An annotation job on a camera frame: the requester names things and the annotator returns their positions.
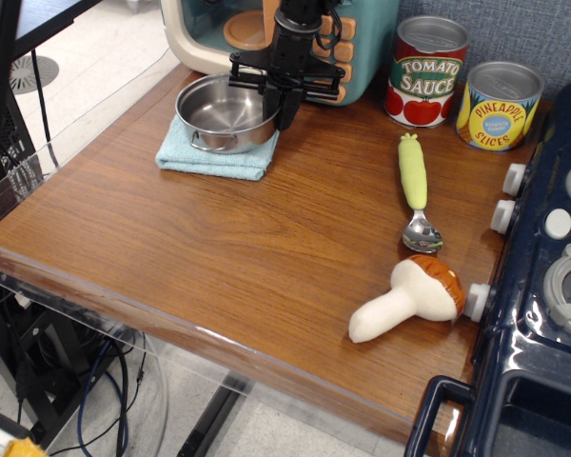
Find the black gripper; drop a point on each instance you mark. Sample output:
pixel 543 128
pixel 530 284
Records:
pixel 287 71

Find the stainless steel pot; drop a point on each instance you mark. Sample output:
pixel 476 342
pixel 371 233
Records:
pixel 221 119

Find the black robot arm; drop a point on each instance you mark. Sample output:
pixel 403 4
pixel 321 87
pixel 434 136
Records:
pixel 300 7

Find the light blue folded towel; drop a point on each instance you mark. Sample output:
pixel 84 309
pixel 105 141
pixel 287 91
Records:
pixel 176 153

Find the toy microwave oven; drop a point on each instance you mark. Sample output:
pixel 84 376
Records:
pixel 202 34

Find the tomato sauce can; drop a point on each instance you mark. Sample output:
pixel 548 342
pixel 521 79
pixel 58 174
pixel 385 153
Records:
pixel 427 62

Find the pineapple slices can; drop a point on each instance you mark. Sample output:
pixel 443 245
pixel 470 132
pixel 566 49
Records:
pixel 500 99

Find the plush mushroom toy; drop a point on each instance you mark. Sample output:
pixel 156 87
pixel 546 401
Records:
pixel 420 286

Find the white stove knob upper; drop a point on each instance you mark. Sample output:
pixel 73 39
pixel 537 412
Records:
pixel 513 179

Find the white stove knob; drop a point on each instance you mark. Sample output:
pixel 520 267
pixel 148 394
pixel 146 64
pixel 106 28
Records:
pixel 513 179
pixel 502 216
pixel 476 300

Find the white stove knob middle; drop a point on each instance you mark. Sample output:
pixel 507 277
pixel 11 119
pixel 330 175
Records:
pixel 502 216

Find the black desk at left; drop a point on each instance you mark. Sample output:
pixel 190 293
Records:
pixel 39 20

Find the white stove knob lower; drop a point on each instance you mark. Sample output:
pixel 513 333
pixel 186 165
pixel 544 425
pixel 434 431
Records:
pixel 476 300

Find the clear acrylic table guard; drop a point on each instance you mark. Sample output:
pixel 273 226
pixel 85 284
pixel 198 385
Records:
pixel 96 257

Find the black table leg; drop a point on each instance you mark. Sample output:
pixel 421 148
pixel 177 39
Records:
pixel 210 423

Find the dark blue toy stove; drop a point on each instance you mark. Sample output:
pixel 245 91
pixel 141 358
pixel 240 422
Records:
pixel 518 402

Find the green handled metal spoon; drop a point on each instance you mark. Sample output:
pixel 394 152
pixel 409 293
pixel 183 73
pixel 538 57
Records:
pixel 419 235

